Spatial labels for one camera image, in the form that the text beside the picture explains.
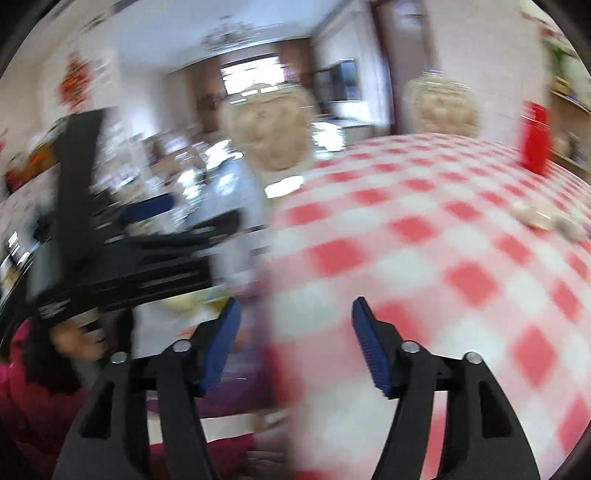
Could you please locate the red white checkered tablecloth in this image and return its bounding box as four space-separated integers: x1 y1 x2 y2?
263 135 590 479

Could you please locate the beige tufted chair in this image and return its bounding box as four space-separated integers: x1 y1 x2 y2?
219 83 315 187
404 71 480 138

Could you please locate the clear yellow cookie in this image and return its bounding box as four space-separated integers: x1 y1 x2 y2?
511 201 590 243

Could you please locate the wooden corner shelf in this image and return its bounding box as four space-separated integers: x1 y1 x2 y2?
549 76 590 180

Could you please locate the beige tufted chair left side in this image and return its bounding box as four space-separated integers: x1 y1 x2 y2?
219 83 315 187

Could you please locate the person left hand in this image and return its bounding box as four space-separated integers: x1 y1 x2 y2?
49 310 108 362

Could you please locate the wall television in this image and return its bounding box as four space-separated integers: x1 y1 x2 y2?
315 59 361 103

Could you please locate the red thermos jug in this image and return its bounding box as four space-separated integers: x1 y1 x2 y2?
520 101 551 176

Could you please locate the beige tufted chair far left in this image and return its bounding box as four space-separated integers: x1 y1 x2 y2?
404 71 480 138

